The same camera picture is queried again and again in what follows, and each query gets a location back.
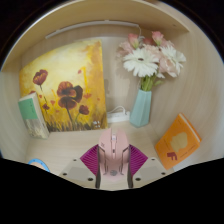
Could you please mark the green and beige book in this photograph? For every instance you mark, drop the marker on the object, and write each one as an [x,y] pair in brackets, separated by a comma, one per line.
[32,115]

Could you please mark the teal faceted vase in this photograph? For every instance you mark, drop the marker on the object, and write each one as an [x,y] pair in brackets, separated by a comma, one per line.
[140,108]

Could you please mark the yellow poppy canvas painting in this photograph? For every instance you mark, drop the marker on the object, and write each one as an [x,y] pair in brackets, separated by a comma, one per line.
[66,83]

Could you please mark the white power strip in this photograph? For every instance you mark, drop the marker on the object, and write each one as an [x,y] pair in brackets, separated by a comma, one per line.
[118,117]

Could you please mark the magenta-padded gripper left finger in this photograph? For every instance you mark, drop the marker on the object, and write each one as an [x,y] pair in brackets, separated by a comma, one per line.
[90,160]

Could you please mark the round blue-rimmed cartoon mouse pad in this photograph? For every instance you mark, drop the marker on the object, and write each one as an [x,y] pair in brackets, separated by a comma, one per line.
[38,164]

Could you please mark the pink and white flower bouquet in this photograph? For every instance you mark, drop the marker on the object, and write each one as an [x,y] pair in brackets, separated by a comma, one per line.
[143,61]

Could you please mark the pink computer mouse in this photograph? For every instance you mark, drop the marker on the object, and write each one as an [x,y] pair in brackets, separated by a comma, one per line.
[113,153]

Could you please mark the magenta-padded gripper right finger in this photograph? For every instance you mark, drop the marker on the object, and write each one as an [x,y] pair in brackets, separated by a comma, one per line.
[137,160]

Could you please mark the orange book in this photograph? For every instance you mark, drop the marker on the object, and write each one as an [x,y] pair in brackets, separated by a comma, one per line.
[178,141]

